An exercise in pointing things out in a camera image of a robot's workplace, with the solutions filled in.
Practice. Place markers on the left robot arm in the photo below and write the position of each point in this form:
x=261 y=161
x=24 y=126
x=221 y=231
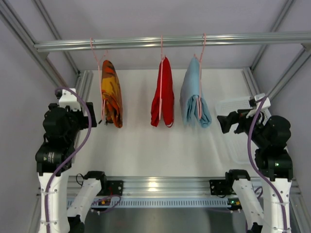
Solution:
x=53 y=162

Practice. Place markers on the orange patterned garment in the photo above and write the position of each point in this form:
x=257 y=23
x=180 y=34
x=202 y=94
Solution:
x=112 y=108

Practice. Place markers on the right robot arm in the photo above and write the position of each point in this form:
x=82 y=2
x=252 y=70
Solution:
x=273 y=216

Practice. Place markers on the slotted cable duct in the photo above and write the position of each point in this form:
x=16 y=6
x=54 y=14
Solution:
x=174 y=203

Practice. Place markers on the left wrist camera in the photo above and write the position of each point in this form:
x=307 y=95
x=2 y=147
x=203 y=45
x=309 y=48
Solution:
x=67 y=99

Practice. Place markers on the light blue garment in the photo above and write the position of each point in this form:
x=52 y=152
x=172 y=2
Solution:
x=192 y=102

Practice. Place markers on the pink hanger with orange garment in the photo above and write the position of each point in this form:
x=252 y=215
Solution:
x=99 y=65

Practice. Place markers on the pink hanger of blue garment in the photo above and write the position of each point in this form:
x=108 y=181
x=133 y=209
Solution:
x=200 y=72

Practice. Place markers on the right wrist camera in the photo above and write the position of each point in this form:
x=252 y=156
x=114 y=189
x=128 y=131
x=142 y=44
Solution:
x=257 y=100

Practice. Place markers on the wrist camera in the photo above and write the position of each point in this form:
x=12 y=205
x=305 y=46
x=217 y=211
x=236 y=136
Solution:
x=257 y=100
x=67 y=99

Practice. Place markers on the aluminium hanging rail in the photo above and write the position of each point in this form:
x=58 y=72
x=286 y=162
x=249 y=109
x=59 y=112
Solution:
x=176 y=41

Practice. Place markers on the red trousers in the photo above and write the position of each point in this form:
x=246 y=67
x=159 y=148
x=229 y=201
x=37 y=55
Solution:
x=167 y=95

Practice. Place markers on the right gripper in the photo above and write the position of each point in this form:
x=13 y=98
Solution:
x=237 y=120

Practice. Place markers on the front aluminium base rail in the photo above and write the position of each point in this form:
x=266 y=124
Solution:
x=165 y=187

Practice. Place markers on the pink hanger of red trousers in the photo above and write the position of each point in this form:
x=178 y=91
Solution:
x=162 y=56

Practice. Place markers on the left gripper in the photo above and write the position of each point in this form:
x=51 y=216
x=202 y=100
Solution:
x=90 y=114

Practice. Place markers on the white plastic basket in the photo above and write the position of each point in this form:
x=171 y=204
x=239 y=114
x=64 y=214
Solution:
x=236 y=136

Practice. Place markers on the right aluminium frame post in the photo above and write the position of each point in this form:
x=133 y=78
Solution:
x=276 y=66

